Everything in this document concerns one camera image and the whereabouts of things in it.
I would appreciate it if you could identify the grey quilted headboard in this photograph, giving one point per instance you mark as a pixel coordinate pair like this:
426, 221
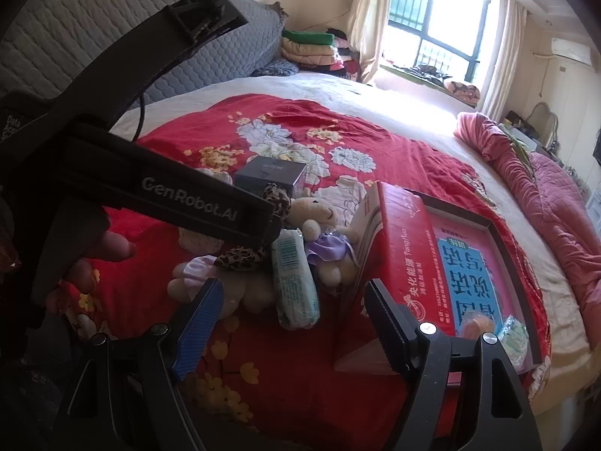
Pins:
94, 23

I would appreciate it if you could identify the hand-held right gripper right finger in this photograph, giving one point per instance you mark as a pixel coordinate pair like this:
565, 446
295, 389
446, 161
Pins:
389, 333

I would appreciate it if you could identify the pale ornate chair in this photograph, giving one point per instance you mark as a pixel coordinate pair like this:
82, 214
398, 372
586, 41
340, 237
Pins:
540, 112

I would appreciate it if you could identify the pile of folded clothes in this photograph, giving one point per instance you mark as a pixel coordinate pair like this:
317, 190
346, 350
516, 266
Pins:
342, 54

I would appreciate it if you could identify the dark square box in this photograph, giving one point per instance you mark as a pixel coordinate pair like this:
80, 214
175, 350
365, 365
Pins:
272, 174

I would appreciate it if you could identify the white bed sheet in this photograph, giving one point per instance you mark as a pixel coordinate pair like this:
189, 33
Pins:
422, 117

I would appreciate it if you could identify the orange round sponge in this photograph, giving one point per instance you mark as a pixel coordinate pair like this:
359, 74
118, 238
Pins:
481, 326

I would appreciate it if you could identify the dark patterned pillow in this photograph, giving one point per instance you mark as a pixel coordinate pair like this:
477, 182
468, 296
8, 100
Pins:
274, 68

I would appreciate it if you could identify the cream plush toy purple dress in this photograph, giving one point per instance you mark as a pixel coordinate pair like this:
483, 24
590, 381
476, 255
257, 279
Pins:
312, 213

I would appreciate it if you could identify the green folded blanket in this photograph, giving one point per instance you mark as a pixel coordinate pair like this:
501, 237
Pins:
300, 35

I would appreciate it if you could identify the person's left hand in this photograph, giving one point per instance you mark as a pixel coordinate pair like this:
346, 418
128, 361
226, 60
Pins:
108, 246

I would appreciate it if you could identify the pale green wrapped packet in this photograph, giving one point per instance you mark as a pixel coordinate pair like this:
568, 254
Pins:
514, 338

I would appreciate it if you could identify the red tissue box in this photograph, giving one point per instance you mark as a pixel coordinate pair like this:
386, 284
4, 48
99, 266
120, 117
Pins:
404, 244

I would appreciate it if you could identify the white fluffy plush toy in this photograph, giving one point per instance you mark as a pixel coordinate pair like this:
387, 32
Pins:
234, 293

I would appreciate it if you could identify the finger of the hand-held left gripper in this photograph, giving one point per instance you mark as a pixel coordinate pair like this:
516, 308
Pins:
206, 14
188, 197

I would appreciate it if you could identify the pink quilt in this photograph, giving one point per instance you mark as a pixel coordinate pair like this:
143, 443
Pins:
554, 206

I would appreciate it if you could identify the cream curtain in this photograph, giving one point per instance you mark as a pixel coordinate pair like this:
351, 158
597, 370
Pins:
371, 19
504, 56

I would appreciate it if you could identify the red floral blanket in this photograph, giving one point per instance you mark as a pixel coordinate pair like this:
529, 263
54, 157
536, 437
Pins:
263, 385

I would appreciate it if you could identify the pale pink scrunchie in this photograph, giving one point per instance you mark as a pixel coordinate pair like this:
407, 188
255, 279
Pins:
202, 263

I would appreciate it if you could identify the white air conditioner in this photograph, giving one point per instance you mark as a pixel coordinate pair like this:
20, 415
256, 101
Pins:
568, 51

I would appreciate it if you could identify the dark rimmed storage tray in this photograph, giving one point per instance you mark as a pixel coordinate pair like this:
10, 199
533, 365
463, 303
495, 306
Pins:
514, 289

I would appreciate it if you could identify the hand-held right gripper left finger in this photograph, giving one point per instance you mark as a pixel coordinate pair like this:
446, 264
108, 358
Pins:
202, 329

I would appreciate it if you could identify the green white tissue packet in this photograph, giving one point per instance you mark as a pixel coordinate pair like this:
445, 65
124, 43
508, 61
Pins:
296, 282

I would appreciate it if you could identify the beige folded quilt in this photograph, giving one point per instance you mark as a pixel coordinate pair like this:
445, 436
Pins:
305, 50

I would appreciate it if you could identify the pink picture book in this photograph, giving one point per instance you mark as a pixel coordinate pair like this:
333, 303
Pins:
488, 253

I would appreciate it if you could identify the patterned cushion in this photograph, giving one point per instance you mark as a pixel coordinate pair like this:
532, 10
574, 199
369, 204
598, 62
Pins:
462, 90

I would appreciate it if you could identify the leopard print scrunchie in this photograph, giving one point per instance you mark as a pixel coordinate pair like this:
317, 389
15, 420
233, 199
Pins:
242, 258

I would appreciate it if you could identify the barred window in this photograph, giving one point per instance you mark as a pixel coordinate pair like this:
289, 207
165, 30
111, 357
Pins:
408, 4

